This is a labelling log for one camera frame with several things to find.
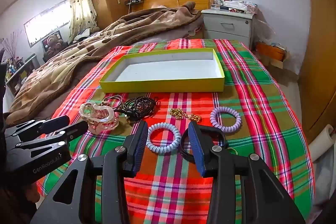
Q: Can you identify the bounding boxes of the large wooden wardrobe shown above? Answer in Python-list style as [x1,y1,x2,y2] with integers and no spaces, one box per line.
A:
[299,0,336,138]

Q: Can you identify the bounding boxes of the dry branch decoration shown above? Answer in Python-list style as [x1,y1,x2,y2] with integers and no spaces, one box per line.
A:
[1,30,23,59]

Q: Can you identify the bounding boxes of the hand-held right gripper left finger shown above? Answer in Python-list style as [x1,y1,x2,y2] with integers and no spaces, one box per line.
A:
[30,120,149,224]

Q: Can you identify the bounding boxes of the orange box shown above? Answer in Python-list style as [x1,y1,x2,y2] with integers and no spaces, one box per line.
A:
[256,42,285,62]

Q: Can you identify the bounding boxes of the brown teddy bear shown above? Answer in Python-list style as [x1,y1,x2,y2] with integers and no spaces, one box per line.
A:
[42,31,65,60]

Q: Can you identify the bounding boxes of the pile of nightstand clutter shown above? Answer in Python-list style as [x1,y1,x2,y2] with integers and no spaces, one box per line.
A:
[220,0,258,14]

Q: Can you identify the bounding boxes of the light blue spiral hair tie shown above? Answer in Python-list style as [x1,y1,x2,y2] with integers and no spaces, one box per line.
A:
[146,122,181,155]

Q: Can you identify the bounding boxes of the black beaded necklace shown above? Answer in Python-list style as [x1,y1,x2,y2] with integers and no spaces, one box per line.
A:
[115,97,161,123]

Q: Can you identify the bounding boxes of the red green plaid cloth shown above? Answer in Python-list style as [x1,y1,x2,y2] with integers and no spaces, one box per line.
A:
[37,38,315,224]

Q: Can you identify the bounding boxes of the brown patterned blanket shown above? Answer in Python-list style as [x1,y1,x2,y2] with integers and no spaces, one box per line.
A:
[5,1,204,126]

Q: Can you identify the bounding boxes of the black wristband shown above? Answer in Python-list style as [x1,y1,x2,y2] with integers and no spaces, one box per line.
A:
[179,126,227,164]

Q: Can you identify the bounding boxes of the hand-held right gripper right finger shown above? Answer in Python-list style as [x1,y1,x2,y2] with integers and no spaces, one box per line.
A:
[188,121,306,224]

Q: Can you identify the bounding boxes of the yellow-green shallow cardboard box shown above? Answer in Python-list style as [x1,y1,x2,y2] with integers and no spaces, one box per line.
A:
[99,48,225,93]

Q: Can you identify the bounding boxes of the window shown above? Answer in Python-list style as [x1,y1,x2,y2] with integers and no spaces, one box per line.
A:
[24,0,71,47]

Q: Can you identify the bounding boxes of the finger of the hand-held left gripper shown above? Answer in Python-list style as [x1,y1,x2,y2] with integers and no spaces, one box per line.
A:
[16,121,89,155]
[4,115,70,138]

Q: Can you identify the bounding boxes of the dotted curtain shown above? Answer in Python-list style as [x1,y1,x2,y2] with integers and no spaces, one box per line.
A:
[69,0,97,43]

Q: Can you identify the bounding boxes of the shelf with bottles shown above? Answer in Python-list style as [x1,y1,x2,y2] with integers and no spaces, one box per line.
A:
[5,53,40,96]

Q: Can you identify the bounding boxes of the clear pink hair claw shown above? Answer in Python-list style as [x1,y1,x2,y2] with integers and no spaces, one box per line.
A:
[79,101,120,135]

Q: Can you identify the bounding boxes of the white foam tube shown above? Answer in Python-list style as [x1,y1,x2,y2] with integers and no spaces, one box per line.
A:
[308,124,336,161]

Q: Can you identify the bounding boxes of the gold chain bracelet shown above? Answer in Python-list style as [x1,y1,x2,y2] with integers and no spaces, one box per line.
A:
[170,108,203,123]

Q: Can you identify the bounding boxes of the purple spiral hair tie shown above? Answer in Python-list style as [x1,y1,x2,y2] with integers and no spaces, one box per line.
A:
[210,106,242,132]

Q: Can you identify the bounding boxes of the white nightstand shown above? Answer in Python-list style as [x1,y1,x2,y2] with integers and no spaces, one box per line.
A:
[201,7,256,50]

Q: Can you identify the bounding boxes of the grey hair elastics gold beads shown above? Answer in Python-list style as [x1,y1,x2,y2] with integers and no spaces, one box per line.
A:
[104,94,125,109]

